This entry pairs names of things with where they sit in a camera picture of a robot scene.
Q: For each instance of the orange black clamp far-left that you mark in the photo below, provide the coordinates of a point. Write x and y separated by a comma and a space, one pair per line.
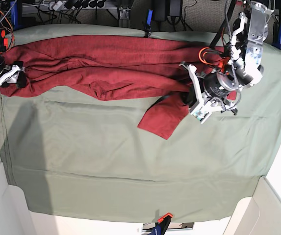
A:
3, 41

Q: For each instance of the orange black clamp near edge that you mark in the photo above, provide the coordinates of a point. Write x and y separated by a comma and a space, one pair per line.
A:
162, 224

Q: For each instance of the aluminium frame bracket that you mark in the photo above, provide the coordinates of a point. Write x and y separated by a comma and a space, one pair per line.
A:
121, 10

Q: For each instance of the blue handled clamp top centre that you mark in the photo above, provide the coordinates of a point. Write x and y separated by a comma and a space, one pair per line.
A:
147, 24

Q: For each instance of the blue clamp handle top-left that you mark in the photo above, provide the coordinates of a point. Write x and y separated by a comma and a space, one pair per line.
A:
16, 13

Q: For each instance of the white bin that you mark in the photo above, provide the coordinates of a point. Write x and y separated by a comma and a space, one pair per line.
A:
259, 214
15, 218

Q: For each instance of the black power adapter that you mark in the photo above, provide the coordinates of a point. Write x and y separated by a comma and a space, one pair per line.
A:
164, 8

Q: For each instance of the green table cloth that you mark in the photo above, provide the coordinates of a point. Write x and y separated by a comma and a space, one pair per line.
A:
76, 156

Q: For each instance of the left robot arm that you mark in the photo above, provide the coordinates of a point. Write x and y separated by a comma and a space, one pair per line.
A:
235, 58

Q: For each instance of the white bin left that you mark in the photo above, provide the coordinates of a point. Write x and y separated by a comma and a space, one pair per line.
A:
15, 218

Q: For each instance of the red long-sleeve T-shirt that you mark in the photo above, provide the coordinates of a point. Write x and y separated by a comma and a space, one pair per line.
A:
114, 68

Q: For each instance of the white bin right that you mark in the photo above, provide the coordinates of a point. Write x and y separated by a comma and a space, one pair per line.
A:
259, 214

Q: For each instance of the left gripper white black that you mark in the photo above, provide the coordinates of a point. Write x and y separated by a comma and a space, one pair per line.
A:
208, 94

